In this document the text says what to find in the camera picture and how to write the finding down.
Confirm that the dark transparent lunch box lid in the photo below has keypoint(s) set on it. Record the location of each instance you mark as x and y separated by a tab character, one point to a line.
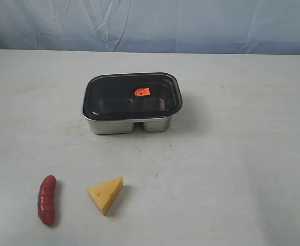
121	94

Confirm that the yellow toy cheese wedge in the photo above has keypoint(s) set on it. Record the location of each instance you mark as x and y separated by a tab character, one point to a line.
104	194

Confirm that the red toy sausage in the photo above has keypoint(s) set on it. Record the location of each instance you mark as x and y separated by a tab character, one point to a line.
46	207

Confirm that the stainless steel lunch box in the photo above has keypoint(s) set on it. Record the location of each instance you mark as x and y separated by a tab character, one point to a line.
119	126

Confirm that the blue wrinkled backdrop cloth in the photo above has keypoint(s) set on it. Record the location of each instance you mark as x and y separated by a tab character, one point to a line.
239	27

